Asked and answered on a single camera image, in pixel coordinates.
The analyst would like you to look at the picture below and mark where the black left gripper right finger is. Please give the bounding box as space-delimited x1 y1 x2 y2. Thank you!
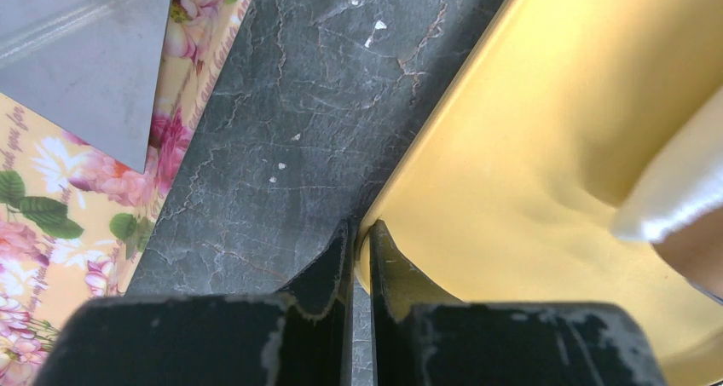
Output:
369 221 665 385

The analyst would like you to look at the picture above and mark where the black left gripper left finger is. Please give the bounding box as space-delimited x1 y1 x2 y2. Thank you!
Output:
35 220 354 385

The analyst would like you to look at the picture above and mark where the yellow cutting mat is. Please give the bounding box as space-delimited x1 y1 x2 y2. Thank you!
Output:
360 0 722 385

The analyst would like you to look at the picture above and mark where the white dough ball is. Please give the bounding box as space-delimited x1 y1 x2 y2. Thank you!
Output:
610 89 722 243

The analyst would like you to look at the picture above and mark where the floral pattern tray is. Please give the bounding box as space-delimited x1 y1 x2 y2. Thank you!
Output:
1 0 251 385

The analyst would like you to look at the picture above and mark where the metal scraper with wooden handle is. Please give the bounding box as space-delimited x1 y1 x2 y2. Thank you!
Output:
1 0 171 170

